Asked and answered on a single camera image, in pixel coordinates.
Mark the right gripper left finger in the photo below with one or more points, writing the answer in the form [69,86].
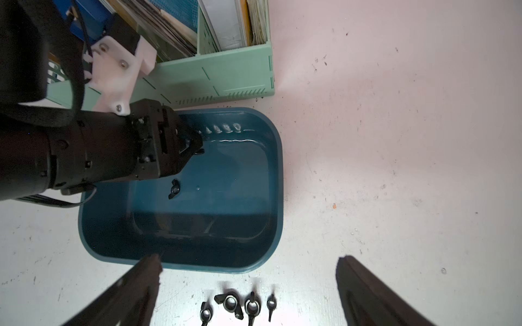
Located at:
[129,301]

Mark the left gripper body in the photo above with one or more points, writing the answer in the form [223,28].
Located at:
[150,143]

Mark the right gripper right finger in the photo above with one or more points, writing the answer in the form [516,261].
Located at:
[366,300]

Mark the teal plastic storage tray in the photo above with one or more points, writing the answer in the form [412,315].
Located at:
[228,216]

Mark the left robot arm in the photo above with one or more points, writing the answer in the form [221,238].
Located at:
[67,119]

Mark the mint green file organizer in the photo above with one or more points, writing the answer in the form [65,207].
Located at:
[207,51]

